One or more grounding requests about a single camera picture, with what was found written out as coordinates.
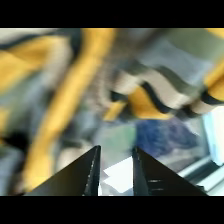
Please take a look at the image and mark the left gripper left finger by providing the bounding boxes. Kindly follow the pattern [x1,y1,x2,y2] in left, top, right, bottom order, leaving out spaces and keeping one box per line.
[24,144,102,197]

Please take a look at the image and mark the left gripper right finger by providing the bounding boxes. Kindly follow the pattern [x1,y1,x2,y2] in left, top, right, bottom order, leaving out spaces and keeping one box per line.
[131,145,208,197]

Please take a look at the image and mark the orange black striped shirt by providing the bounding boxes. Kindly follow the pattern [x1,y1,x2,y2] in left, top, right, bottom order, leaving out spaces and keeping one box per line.
[0,28,224,194]

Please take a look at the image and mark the silver frame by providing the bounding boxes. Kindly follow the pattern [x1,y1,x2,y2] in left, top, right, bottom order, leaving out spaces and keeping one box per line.
[176,154,224,197]

